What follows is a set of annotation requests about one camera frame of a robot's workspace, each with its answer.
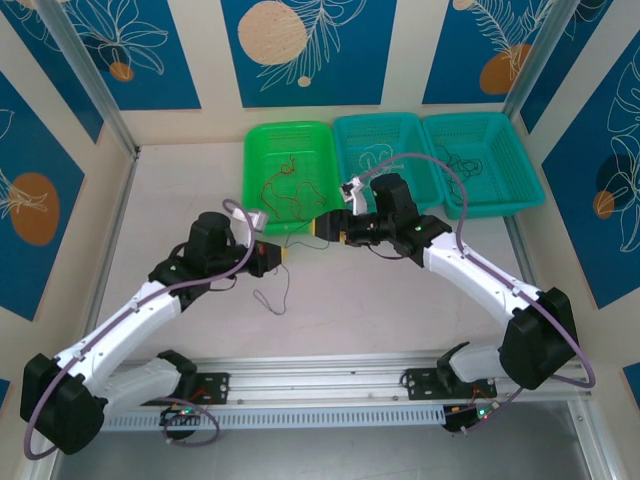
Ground thin dark purple cable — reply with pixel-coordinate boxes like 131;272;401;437
253;238;327;317

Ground thin brown cable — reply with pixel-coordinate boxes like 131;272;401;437
289;180;327;224

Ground thin red cable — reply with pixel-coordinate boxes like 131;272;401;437
258;153;297;214

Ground thin white cable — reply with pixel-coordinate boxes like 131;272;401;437
357;143;397;176

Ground thin dark blue cable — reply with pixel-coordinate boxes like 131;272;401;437
433;143;485;202

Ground green plastic basket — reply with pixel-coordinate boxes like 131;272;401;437
242;121;345;236

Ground teal plastic basket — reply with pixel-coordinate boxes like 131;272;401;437
422;110;546;221
332;112;447;216

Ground small controller circuit board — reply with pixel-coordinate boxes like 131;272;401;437
443;402;501;434
159;405;202;427

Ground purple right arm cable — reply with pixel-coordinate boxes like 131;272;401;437
357;153;598;439

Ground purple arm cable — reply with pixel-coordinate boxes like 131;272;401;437
23;198;257;459
357;153;598;439

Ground aluminium table side rail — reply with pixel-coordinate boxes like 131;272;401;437
504;218;547;301
72;149;141;374

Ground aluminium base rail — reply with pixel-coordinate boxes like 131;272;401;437
99;354;506;410

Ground blue floral wall panel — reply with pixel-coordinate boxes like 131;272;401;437
422;0;554;106
62;0;202;112
541;54;640;310
0;72;87;322
519;0;640;135
221;0;399;109
0;0;105;145

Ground white slotted cable duct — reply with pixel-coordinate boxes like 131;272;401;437
102;405;446;432

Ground aluminium frame post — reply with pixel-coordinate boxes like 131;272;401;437
502;0;576;117
34;0;141;161

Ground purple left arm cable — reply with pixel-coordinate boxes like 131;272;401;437
23;198;257;459

